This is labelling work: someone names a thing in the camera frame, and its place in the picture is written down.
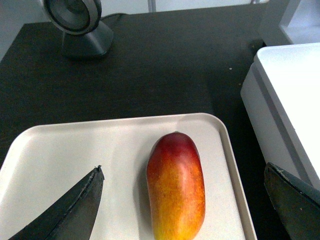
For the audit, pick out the dark red yellow mango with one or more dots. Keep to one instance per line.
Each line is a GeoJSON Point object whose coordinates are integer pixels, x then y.
{"type": "Point", "coordinates": [176, 188]}

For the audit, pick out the beige plastic tray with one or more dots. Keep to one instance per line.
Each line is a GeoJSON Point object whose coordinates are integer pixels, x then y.
{"type": "Point", "coordinates": [45, 161]}

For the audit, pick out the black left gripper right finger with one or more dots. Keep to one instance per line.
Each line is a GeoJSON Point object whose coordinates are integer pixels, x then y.
{"type": "Point", "coordinates": [296, 203]}

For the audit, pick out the white checkout scale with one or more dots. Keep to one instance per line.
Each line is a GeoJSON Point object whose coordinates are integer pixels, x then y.
{"type": "Point", "coordinates": [281, 94]}

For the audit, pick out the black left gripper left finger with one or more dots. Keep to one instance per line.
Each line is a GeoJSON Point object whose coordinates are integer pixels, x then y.
{"type": "Point", "coordinates": [72, 216]}

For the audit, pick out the grey round barcode scanner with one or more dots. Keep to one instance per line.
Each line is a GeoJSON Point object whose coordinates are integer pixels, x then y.
{"type": "Point", "coordinates": [84, 35]}

